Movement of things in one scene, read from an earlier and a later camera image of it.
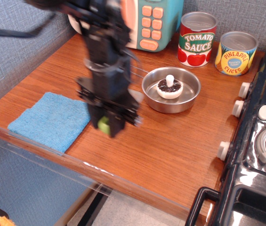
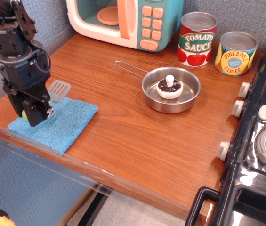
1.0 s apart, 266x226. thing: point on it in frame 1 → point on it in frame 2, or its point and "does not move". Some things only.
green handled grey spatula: (103, 125) → (58, 90)
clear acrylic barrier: (26, 182) does not move
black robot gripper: (109, 88) → (26, 77)
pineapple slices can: (237, 52) does not move
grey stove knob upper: (243, 90) does not move
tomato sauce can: (196, 37) does not move
